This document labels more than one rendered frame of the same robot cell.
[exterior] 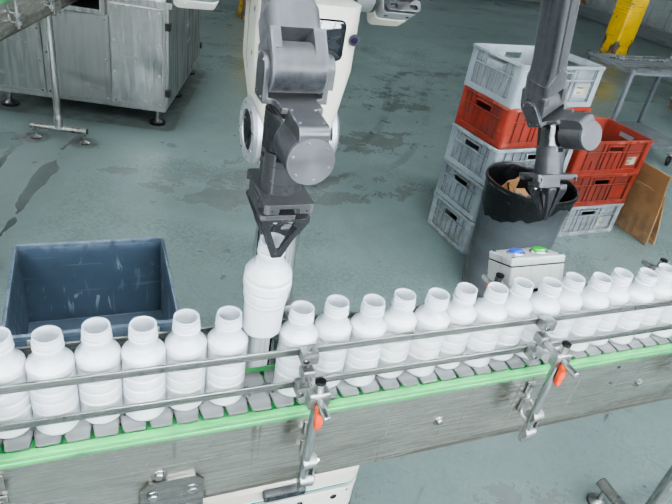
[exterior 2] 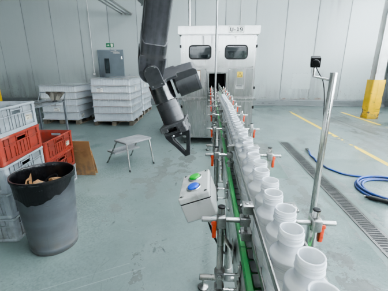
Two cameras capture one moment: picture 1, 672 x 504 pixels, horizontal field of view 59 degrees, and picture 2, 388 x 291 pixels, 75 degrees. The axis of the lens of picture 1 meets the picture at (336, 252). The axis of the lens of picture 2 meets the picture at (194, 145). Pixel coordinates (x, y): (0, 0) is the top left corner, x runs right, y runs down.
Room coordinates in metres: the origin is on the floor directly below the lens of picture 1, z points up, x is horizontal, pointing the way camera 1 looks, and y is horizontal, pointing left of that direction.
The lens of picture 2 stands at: (0.81, 0.14, 1.40)
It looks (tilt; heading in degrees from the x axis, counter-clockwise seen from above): 17 degrees down; 299
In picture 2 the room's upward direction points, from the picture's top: straight up
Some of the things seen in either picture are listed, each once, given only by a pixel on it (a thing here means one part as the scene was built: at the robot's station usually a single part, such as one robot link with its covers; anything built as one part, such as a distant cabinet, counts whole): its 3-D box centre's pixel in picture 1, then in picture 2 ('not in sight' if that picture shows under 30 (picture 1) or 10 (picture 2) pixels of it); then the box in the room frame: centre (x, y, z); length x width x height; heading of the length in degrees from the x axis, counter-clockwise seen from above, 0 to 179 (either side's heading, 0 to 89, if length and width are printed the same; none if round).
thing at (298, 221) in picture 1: (276, 222); not in sight; (0.69, 0.09, 1.32); 0.07 x 0.07 x 0.09; 26
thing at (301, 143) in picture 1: (302, 115); not in sight; (0.65, 0.07, 1.48); 0.12 x 0.09 x 0.12; 26
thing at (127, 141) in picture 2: not in sight; (129, 150); (3.46, -2.61, 0.21); 0.61 x 0.47 x 0.41; 169
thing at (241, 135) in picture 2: not in sight; (242, 154); (1.10, -0.77, 1.08); 0.06 x 0.06 x 0.17
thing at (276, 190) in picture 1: (281, 172); not in sight; (0.69, 0.09, 1.39); 0.10 x 0.07 x 0.07; 26
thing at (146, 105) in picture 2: not in sight; (132, 94); (6.77, -6.37, 0.59); 1.25 x 1.03 x 1.17; 117
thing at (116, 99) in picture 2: not in sight; (119, 99); (6.00, -4.98, 0.59); 1.24 x 1.03 x 1.17; 118
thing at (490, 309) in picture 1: (484, 324); (280, 247); (0.87, -0.29, 1.08); 0.06 x 0.06 x 0.17
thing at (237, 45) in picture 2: not in sight; (216, 86); (3.06, -4.88, 1.05); 1.60 x 1.40 x 2.10; 116
